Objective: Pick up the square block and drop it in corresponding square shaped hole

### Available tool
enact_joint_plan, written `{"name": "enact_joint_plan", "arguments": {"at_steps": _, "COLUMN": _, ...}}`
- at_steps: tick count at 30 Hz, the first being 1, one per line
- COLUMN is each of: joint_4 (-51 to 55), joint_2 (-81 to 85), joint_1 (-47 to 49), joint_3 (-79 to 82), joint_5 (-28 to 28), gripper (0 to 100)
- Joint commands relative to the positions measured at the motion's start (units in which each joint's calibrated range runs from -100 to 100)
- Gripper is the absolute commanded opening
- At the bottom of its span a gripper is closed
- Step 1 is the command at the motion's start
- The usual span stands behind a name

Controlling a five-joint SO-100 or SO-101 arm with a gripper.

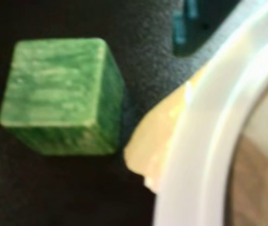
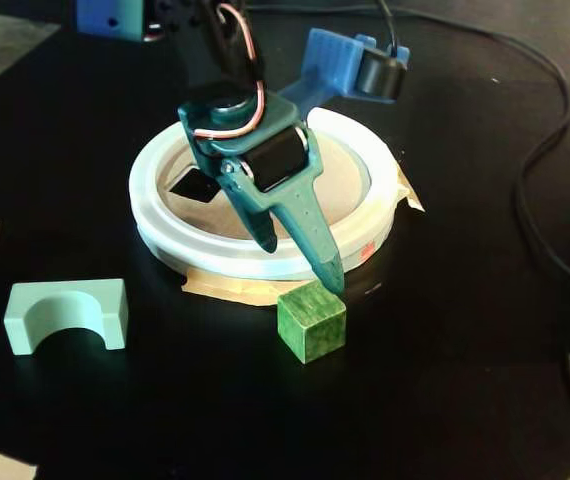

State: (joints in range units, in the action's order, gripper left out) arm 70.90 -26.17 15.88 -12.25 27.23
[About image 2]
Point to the green wooden cube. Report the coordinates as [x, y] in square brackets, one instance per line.
[310, 320]

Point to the tan tape strip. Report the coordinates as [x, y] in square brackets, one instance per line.
[410, 195]
[225, 290]

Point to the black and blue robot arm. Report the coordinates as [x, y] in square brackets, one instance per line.
[200, 45]

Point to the white round sorter container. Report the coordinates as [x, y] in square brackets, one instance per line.
[165, 240]

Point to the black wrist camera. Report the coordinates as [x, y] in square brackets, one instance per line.
[380, 77]

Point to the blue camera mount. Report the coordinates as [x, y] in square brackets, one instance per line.
[330, 60]

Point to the teal gripper with motor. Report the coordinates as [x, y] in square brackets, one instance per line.
[276, 161]

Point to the pale green arch block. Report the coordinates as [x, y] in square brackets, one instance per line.
[110, 310]

